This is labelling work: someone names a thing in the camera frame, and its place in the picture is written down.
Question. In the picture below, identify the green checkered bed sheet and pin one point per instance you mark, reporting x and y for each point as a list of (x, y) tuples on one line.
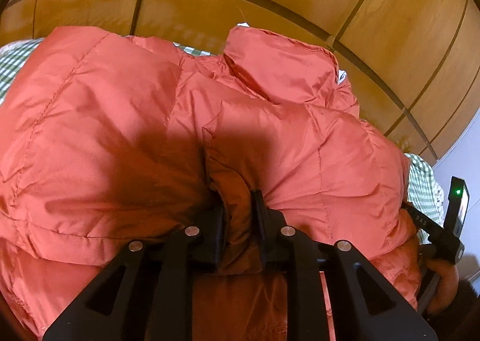
[(424, 191)]

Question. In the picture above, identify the red puffer jacket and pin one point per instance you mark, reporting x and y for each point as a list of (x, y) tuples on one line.
[(106, 139)]

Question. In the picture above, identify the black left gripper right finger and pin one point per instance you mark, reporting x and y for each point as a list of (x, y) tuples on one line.
[(332, 290)]

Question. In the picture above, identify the wooden wardrobe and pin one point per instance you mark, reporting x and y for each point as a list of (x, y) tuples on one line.
[(413, 64)]

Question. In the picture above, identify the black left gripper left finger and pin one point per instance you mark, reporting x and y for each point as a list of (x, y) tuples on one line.
[(145, 291)]

